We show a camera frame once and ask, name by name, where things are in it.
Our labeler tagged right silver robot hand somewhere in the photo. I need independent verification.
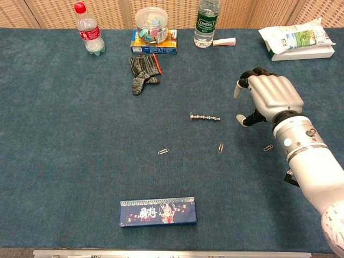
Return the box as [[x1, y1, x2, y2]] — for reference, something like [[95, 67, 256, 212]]
[[233, 66, 305, 127]]

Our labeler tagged silver beaded metal rod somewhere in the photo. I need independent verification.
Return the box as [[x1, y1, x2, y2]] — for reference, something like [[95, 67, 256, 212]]
[[189, 111, 221, 122]]

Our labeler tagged clear jar of coloured clips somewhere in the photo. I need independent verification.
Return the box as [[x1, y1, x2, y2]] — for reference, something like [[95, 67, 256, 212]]
[[135, 6, 169, 45]]

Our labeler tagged flat white box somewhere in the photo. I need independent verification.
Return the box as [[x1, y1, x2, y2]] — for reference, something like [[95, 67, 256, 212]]
[[270, 45, 335, 62]]

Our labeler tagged pink paper pack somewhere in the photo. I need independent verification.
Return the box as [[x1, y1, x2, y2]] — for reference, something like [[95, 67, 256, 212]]
[[212, 38, 237, 47]]

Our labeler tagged green label water bottle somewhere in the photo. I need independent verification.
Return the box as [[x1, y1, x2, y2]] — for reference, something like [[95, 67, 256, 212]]
[[193, 0, 221, 48]]

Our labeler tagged yellow and blue cardboard box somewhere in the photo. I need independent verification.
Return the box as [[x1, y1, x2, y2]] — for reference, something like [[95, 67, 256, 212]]
[[130, 28, 178, 55]]

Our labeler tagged gray knit work glove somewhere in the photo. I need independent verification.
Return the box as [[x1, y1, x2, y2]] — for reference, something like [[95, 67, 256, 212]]
[[128, 53, 163, 96]]

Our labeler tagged dark blue printed pencil box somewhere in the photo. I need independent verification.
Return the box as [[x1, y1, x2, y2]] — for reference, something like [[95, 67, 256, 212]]
[[119, 196, 198, 228]]

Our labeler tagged red label plastic bottle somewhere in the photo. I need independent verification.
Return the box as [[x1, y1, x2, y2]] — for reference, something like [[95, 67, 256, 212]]
[[74, 2, 106, 56]]

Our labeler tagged beige woven folding screen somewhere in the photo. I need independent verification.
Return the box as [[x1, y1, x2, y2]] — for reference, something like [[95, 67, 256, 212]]
[[0, 0, 344, 30]]

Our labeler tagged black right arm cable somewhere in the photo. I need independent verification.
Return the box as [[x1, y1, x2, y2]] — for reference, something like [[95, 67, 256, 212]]
[[284, 168, 299, 188]]

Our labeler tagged aluminium table edge rail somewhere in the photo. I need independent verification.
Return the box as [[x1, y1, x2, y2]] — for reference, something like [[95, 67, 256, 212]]
[[32, 249, 312, 258]]

